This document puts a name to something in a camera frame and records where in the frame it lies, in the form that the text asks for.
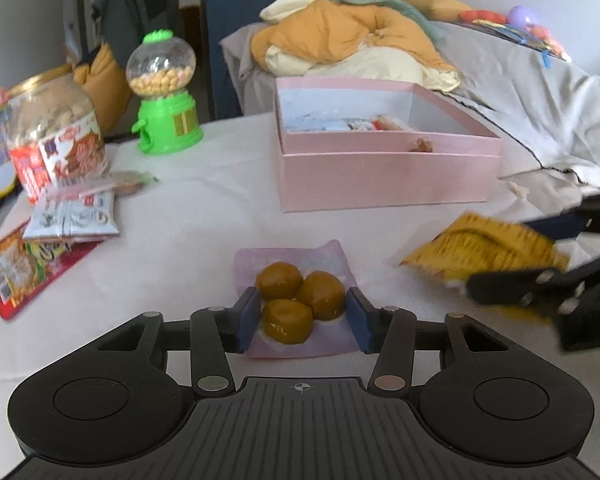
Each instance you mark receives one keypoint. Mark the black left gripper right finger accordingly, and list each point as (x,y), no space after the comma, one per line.
(390,333)

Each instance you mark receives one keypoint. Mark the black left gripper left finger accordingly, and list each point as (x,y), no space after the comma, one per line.
(216,331)

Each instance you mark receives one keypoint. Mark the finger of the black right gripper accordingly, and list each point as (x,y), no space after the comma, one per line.
(538,289)
(570,223)

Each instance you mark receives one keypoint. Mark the yellow snack packet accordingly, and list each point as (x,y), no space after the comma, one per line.
(475,244)

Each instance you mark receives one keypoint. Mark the pink pouch of brown candies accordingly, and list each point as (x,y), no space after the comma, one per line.
(301,312)

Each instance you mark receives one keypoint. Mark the white snack packet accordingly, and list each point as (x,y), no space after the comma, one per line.
(76,218)

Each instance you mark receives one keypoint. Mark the grey sofa cover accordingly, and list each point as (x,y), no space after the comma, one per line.
(547,117)

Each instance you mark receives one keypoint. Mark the small green-brown snack packet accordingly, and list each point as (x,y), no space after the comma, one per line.
(124,183)

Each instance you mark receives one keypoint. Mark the pink cardboard box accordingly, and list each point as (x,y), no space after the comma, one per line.
(347,143)

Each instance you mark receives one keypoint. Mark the colourful toy pile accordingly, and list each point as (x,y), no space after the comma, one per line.
(519,27)

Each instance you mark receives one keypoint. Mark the red snack packet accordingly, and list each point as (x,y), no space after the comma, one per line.
(28,267)

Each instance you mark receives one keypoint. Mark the plastic jar of biscuits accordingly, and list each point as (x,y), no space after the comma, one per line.
(53,134)

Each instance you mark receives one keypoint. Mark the green gumball dispenser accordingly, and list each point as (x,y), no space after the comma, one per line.
(159,71)

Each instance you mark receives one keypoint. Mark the orange and cream blanket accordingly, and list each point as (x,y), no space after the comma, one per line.
(373,39)

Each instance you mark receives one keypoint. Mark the dark jacket on stand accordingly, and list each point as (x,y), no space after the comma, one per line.
(125,23)

